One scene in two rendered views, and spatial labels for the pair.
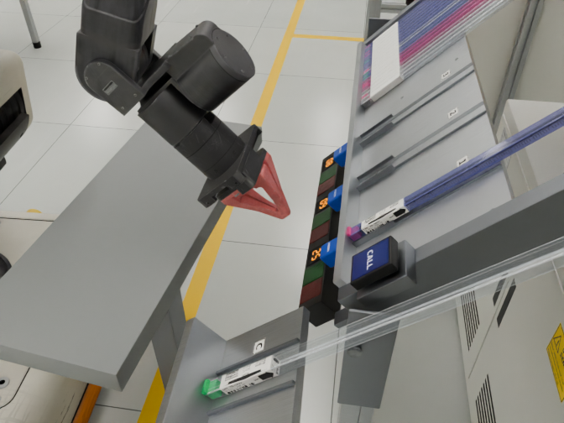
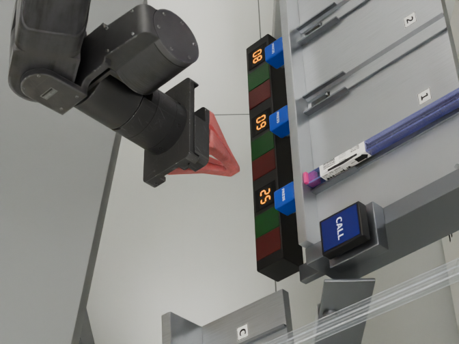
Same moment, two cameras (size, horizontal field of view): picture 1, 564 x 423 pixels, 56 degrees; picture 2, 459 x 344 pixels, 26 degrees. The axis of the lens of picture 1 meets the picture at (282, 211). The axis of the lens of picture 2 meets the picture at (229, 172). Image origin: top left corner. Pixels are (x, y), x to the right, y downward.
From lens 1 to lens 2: 0.46 m
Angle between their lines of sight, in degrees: 15
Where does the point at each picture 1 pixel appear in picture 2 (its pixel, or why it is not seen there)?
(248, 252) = not seen: hidden behind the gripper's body
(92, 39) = (31, 54)
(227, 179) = (178, 161)
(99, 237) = not seen: outside the picture
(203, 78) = (149, 71)
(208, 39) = (153, 35)
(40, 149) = not seen: outside the picture
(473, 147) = (435, 78)
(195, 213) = (93, 147)
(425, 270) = (395, 229)
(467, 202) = (432, 152)
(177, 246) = (85, 198)
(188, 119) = (128, 104)
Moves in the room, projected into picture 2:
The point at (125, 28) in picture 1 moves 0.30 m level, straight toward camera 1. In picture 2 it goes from (68, 41) to (229, 325)
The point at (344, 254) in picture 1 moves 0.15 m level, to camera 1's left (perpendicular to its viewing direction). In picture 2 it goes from (306, 209) to (163, 230)
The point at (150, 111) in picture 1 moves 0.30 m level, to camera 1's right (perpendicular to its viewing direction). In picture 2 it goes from (88, 103) to (405, 61)
